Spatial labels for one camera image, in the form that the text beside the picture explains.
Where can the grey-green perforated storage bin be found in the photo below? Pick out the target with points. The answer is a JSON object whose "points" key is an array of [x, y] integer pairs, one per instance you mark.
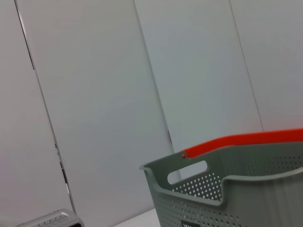
{"points": [[236, 201]]}

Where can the left wrist camera housing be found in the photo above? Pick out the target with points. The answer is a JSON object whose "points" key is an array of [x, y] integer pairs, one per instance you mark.
{"points": [[54, 220]]}

